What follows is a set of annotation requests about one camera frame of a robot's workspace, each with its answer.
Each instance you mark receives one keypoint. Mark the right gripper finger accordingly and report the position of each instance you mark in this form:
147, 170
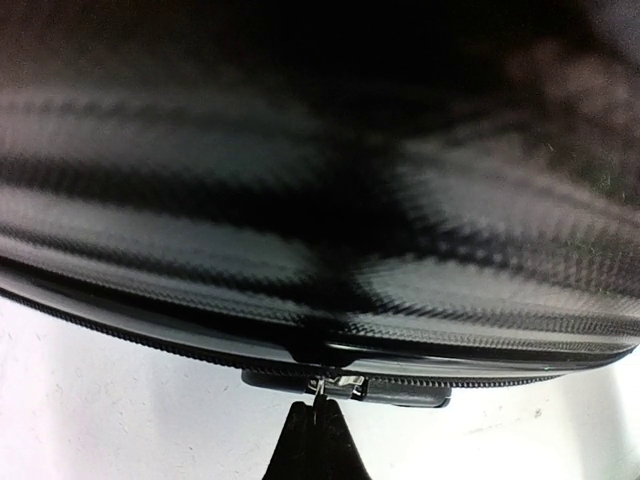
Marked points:
316, 444

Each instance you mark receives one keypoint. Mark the black ribbed hard-shell suitcase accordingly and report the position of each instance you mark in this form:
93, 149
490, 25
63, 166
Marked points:
382, 199

